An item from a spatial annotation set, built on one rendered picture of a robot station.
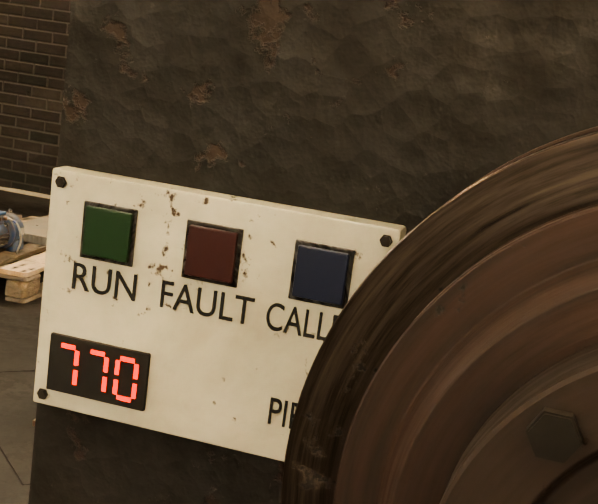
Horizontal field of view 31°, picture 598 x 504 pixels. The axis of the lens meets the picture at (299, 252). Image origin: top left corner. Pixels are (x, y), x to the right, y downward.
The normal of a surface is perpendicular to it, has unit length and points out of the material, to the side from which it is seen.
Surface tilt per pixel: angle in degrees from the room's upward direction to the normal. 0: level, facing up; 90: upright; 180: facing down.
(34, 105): 90
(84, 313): 90
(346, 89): 90
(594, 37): 90
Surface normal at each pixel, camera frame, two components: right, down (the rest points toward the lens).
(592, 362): -0.45, -0.89
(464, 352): -0.76, -0.56
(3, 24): -0.28, 0.16
